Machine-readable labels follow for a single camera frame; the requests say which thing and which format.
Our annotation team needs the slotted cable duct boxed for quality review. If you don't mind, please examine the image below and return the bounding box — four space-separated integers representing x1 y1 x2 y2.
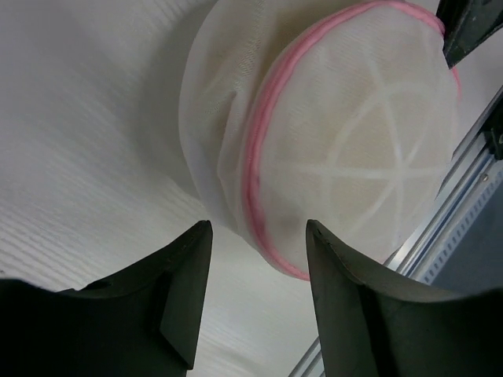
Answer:
416 164 502 284

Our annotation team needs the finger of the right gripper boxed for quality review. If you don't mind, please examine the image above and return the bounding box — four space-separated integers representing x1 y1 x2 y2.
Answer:
436 0 503 68

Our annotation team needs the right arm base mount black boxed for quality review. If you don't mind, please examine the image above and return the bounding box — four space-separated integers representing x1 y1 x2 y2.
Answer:
484 119 503 161

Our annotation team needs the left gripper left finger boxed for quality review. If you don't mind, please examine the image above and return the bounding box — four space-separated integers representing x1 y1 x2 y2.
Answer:
1 221 213 376

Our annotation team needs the aluminium rail front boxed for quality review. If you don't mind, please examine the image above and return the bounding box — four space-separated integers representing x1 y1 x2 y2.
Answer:
292 94 502 376

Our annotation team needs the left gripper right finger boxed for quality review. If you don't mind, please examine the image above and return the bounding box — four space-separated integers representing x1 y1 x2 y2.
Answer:
306 220 502 376

